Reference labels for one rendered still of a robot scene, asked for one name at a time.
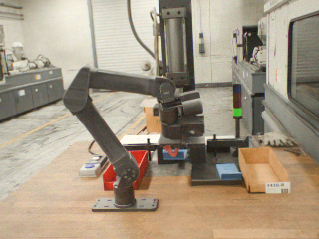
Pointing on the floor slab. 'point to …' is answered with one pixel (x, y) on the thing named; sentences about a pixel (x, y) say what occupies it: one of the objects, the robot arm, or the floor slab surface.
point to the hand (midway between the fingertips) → (173, 154)
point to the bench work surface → (311, 232)
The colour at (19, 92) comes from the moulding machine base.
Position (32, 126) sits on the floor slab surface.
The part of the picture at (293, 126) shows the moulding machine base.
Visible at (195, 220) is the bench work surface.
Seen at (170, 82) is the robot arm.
